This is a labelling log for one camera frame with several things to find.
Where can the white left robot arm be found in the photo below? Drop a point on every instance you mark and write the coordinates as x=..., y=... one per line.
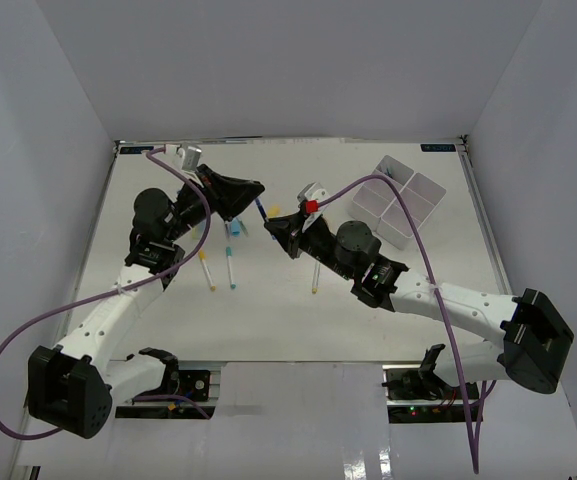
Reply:
x=75, y=384

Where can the orange tipped white pen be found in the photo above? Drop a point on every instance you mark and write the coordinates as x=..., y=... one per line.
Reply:
x=206, y=270

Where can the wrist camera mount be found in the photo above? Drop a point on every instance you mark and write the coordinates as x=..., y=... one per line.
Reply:
x=184, y=157
x=310, y=203

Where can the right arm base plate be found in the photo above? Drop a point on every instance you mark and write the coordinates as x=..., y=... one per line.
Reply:
x=416, y=395

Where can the yellow tipped white pen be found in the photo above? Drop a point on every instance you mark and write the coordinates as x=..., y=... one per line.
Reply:
x=315, y=278

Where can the light blue marker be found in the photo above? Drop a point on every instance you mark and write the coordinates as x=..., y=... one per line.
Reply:
x=235, y=228

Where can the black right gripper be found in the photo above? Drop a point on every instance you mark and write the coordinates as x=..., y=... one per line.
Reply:
x=286, y=229

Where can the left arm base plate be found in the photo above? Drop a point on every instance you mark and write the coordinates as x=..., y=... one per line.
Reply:
x=194, y=397

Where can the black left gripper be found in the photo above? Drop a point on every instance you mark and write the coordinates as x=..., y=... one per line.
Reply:
x=228, y=196

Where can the white divided organizer box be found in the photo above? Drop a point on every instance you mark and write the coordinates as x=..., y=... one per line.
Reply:
x=377, y=206

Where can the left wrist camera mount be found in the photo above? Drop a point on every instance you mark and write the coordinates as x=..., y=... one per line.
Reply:
x=184, y=157

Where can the blue pen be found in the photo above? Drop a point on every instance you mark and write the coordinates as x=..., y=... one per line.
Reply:
x=261, y=209

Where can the teal tipped white pen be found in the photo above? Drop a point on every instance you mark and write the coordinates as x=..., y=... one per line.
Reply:
x=230, y=270

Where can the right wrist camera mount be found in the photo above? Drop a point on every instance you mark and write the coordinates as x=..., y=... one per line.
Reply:
x=310, y=203

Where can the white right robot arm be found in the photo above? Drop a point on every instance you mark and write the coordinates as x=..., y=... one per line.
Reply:
x=524, y=339

